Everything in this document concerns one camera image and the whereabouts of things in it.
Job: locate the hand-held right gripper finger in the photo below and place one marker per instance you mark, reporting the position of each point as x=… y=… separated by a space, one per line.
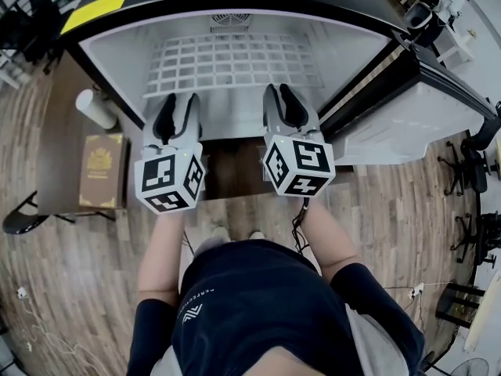
x=295 y=112
x=272 y=112

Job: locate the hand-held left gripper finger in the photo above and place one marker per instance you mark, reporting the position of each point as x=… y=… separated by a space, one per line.
x=162 y=120
x=192 y=120

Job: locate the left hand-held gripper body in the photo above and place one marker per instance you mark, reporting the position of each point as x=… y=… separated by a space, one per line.
x=168 y=178

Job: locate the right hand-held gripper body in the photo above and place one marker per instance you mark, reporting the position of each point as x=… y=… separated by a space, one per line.
x=299 y=167

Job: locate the black mini fridge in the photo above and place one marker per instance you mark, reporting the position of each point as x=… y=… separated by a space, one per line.
x=391 y=104

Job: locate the person's left forearm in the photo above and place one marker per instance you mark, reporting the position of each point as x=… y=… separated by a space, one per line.
x=160 y=249

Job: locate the person's right forearm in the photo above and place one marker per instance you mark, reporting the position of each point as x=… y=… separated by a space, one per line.
x=332 y=241

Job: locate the brown gold book box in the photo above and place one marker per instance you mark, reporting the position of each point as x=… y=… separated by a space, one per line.
x=102 y=171

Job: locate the white cylinder roll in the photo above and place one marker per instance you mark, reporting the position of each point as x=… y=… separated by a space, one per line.
x=96 y=108

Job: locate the person's left shoe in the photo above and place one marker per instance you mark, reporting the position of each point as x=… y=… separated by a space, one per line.
x=221 y=234

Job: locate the person's shoe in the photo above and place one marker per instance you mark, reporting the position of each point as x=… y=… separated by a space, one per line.
x=257 y=235
x=221 y=234

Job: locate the person's right shoe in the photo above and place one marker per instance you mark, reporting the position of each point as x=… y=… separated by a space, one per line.
x=257 y=235

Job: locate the dark wooden side table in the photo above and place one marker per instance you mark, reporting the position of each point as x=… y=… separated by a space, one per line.
x=62 y=131

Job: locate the yellow paper sheet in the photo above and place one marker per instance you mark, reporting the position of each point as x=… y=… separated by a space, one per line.
x=98 y=10

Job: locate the navy t-shirt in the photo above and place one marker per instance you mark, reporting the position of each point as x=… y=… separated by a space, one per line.
x=266 y=308

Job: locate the white black robot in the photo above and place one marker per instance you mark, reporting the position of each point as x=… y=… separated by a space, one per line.
x=426 y=14

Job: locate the white power strip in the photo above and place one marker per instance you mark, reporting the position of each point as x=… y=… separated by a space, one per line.
x=416 y=291

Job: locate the black office chair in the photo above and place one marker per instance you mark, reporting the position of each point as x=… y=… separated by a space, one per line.
x=471 y=171
x=483 y=237

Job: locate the white low table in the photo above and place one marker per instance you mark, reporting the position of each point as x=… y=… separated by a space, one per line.
x=456 y=47

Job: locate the white power adapter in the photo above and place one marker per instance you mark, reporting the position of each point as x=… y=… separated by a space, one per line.
x=21 y=293

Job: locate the white board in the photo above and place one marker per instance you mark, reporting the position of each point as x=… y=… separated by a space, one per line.
x=485 y=315

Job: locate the white floor fan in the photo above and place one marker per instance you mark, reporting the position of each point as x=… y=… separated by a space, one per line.
x=469 y=367

